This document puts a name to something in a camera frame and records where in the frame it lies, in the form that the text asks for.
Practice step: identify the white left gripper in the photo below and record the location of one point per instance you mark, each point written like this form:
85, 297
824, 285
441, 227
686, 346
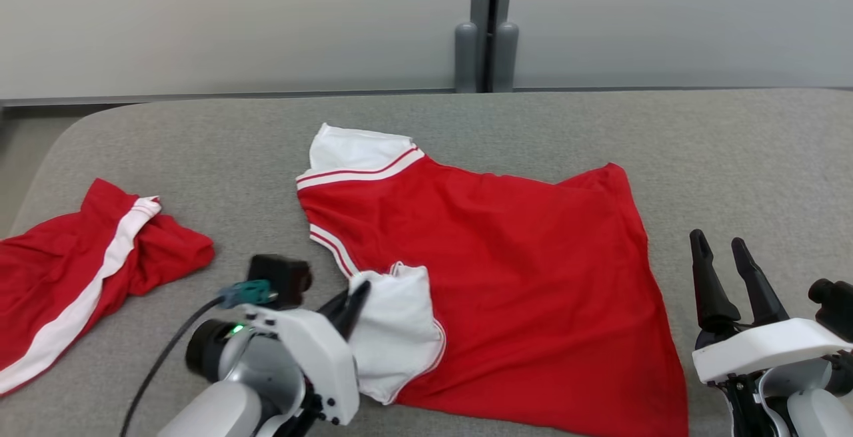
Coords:
326, 364

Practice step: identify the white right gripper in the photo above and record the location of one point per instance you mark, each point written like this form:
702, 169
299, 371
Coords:
760, 350

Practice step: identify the red shorts with white stripe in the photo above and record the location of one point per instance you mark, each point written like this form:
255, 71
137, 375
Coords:
60, 264

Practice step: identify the red white-sleeved jersey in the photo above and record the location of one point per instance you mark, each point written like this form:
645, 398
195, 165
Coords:
520, 277

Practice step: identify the grey partition post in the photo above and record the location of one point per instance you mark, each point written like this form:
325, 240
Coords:
486, 24

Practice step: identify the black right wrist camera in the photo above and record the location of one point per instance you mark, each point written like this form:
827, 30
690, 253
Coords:
836, 307

